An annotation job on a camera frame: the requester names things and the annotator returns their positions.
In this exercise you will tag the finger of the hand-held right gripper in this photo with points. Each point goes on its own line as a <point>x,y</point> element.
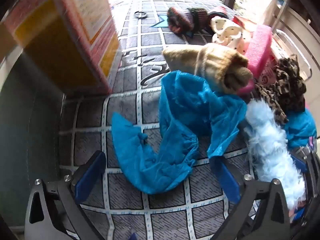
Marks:
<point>298,162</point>

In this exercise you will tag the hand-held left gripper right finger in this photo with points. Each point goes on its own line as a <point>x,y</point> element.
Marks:
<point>225,180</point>

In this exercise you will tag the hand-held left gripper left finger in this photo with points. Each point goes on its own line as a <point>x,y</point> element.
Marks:
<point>90,177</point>

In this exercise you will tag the blue disposable shoe cover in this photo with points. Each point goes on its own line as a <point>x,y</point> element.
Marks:
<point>200,100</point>
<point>140,155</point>
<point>300,127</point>

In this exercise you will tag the leopard print scarf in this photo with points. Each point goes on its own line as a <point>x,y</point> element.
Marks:
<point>287,85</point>

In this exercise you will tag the light blue fluffy cloth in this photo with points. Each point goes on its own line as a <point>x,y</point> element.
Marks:
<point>270,150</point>

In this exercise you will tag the pink printed plastic bag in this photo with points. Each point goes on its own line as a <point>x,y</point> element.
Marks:
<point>268,72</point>

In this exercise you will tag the beige knit hat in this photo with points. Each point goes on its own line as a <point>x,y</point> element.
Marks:
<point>212,60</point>

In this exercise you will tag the red cardboard box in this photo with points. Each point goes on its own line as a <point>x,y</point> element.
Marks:
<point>62,42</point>

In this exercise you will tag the white polka dot cloth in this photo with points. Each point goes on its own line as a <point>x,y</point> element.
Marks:
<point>230,33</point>

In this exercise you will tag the grey checkered tablecloth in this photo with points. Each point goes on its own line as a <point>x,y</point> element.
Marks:
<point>155,42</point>

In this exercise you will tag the red packet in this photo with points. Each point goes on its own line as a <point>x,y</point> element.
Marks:
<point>240,21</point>

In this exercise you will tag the dark striped knit hat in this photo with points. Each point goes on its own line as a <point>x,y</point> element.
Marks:
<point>200,17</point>

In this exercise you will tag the dark multicoloured knit hat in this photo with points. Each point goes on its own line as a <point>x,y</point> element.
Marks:
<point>180,20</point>

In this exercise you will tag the white metal frame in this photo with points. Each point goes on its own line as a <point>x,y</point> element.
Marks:
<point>295,38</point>

